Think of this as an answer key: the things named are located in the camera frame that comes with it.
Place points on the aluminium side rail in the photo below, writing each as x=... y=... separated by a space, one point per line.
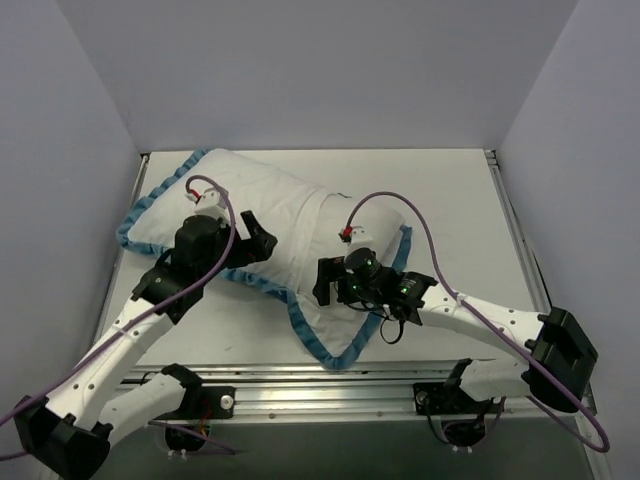
x=533 y=277
x=122 y=231

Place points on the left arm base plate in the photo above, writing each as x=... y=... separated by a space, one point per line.
x=208 y=402

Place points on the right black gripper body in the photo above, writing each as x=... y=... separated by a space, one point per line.
x=325 y=281

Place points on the left aluminium side rail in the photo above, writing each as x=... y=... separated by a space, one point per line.
x=122 y=231

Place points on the aluminium front rail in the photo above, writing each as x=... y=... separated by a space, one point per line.
x=308 y=394

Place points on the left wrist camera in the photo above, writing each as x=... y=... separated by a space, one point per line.
x=209 y=203

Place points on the blue houndstooth pillowcase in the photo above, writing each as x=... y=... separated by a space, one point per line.
x=305 y=218

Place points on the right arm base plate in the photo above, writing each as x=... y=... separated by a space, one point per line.
x=435 y=399

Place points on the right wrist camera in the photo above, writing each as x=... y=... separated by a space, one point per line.
x=355 y=237

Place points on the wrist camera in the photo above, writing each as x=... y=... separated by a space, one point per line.
x=355 y=237
x=209 y=203

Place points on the right aluminium side rail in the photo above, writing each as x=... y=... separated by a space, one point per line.
x=533 y=277

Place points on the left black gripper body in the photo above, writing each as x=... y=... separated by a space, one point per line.
x=252 y=242

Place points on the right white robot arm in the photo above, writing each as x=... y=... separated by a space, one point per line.
x=550 y=357

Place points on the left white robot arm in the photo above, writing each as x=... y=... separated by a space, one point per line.
x=72 y=428

